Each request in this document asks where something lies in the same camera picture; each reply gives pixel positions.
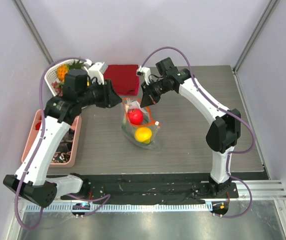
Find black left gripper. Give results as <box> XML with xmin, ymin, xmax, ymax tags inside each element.
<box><xmin>78</xmin><ymin>78</ymin><xmax>123</xmax><ymax>109</ymax></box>

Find red apple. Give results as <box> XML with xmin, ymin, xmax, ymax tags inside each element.
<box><xmin>127</xmin><ymin>108</ymin><xmax>144</xmax><ymax>125</ymax></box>

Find clear zip bag orange zipper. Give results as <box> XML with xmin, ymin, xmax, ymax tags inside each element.
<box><xmin>121</xmin><ymin>97</ymin><xmax>161</xmax><ymax>150</ymax></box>

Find yellow mango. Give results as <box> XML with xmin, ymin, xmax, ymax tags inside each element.
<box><xmin>134</xmin><ymin>127</ymin><xmax>153</xmax><ymax>144</ymax></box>

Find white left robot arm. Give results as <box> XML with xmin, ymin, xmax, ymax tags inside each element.
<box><xmin>3</xmin><ymin>69</ymin><xmax>122</xmax><ymax>208</ymax></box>

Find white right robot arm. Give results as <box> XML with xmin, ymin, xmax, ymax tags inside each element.
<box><xmin>136</xmin><ymin>57</ymin><xmax>241</xmax><ymax>198</ymax></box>

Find folded red cloth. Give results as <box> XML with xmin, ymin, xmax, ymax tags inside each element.
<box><xmin>103</xmin><ymin>64</ymin><xmax>140</xmax><ymax>96</ymax></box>

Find red grape bunch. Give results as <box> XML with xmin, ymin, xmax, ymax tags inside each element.
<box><xmin>51</xmin><ymin>81</ymin><xmax>64</xmax><ymax>95</ymax></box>

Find toy pineapple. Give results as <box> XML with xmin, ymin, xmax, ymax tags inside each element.
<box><xmin>56</xmin><ymin>60</ymin><xmax>85</xmax><ymax>82</ymax></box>

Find white perforated basket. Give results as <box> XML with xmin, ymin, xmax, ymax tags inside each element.
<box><xmin>44</xmin><ymin>58</ymin><xmax>87</xmax><ymax>96</ymax></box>

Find pink divided organizer box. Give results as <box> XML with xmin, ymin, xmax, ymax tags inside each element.
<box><xmin>21</xmin><ymin>109</ymin><xmax>82</xmax><ymax>168</ymax></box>

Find red cloth in organizer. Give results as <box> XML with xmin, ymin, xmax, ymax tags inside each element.
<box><xmin>35</xmin><ymin>121</ymin><xmax>42</xmax><ymax>131</ymax></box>

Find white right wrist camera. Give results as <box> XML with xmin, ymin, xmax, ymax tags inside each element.
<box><xmin>136</xmin><ymin>65</ymin><xmax>151</xmax><ymax>85</ymax></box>

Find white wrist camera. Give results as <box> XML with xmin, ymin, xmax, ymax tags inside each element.
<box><xmin>136</xmin><ymin>65</ymin><xmax>151</xmax><ymax>85</ymax></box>
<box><xmin>85</xmin><ymin>59</ymin><xmax>108</xmax><ymax>85</ymax></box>

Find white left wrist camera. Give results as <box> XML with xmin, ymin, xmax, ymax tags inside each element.
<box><xmin>85</xmin><ymin>59</ymin><xmax>108</xmax><ymax>85</ymax></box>

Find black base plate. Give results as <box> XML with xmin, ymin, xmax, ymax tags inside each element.
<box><xmin>57</xmin><ymin>172</ymin><xmax>270</xmax><ymax>206</ymax></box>

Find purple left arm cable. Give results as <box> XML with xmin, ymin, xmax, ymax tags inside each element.
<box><xmin>14</xmin><ymin>56</ymin><xmax>111</xmax><ymax>231</ymax></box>

